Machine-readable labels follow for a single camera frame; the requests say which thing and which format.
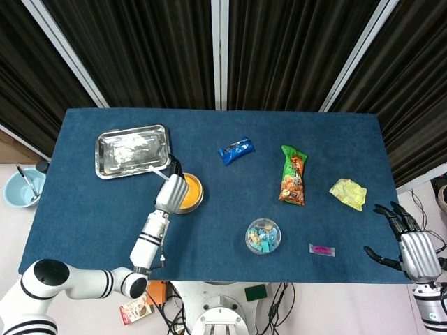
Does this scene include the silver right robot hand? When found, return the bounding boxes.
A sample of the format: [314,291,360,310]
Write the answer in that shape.
[363,201,443,283]

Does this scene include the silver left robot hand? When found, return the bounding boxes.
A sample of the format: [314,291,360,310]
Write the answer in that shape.
[154,152,190,215]

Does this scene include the white plastic spoon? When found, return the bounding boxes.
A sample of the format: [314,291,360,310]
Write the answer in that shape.
[147,166,170,183]

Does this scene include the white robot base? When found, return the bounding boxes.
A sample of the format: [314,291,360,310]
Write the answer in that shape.
[170,280,274,335]

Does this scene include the orange bowl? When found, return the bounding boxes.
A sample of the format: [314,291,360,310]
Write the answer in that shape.
[174,172,205,214]

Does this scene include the silver metal tray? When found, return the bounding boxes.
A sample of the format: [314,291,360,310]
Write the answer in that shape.
[94,123,173,180]

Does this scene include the light blue bowl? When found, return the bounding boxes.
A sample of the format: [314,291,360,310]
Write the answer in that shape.
[3,167,47,209]

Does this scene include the round steel saucer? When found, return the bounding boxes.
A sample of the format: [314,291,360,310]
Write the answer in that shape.
[177,200,204,216]

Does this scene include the blue table cloth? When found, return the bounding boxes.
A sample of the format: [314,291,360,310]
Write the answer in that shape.
[17,107,415,285]

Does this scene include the blue snack packet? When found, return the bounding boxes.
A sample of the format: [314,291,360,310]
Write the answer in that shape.
[218,136,256,167]

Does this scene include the yellow snack bag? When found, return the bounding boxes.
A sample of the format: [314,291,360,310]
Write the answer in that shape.
[328,177,368,212]

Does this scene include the pink sachet clear wrapper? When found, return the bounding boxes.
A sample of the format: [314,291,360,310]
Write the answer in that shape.
[308,242,337,258]

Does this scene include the clear round clip container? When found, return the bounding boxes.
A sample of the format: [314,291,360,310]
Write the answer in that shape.
[244,217,283,255]

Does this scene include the orange box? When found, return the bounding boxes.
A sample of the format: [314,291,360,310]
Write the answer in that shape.
[145,280,170,306]

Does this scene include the green orange snack bag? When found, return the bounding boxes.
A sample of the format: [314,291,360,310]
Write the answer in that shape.
[278,144,309,207]

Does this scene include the red white snack box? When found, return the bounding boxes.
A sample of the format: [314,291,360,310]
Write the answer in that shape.
[118,294,155,327]

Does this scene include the dark green pad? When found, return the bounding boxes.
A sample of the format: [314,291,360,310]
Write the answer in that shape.
[244,283,268,303]

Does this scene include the dark pleated curtain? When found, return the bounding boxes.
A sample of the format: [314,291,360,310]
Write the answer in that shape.
[227,0,382,112]
[0,0,98,158]
[42,0,214,110]
[330,0,447,188]

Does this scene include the black floor cables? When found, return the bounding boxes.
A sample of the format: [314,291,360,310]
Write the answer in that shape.
[407,188,447,254]
[254,281,298,335]

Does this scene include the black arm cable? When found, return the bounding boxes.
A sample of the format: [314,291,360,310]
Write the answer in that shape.
[149,243,169,272]

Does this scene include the metal spoon black handle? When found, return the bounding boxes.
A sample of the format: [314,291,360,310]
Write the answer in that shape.
[15,163,41,203]

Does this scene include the white frame post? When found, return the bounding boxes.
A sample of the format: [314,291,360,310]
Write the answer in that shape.
[210,0,230,111]
[20,0,110,109]
[318,0,401,113]

